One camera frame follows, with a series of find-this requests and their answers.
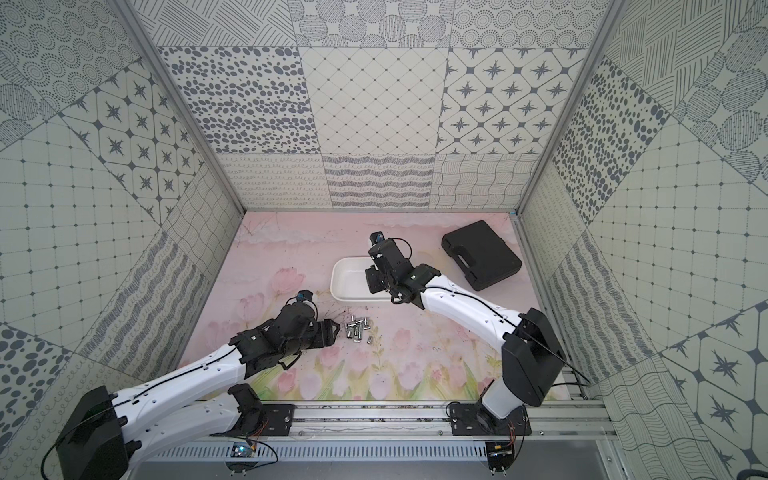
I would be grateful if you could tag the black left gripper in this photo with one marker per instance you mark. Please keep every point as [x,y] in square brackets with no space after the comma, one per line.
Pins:
[321,333]

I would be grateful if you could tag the white plastic storage box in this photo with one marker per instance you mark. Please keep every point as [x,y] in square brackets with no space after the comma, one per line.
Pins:
[349,285]

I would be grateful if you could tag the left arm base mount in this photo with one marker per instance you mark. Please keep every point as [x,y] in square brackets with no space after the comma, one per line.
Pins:
[254,418]

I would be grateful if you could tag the white slotted cable duct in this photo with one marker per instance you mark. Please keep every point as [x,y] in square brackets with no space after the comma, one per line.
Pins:
[319,451]

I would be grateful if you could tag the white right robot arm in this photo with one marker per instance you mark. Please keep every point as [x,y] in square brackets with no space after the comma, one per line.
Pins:
[531,353]

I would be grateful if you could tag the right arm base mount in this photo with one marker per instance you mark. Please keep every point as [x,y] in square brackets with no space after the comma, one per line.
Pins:
[472,419]

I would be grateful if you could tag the black plastic tool case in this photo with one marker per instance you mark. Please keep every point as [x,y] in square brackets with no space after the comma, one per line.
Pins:
[481,254]

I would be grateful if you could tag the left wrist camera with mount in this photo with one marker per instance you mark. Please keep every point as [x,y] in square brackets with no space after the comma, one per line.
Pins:
[304,296]

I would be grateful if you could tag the large chrome socket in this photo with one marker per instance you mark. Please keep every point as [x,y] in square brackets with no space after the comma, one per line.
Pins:
[354,331]

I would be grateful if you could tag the aluminium mounting rail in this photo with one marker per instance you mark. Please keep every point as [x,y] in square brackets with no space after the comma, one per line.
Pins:
[427,420]

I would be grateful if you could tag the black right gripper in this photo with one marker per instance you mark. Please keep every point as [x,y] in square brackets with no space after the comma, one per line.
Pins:
[371,273]

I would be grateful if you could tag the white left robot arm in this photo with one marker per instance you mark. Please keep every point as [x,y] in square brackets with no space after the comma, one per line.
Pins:
[110,433]

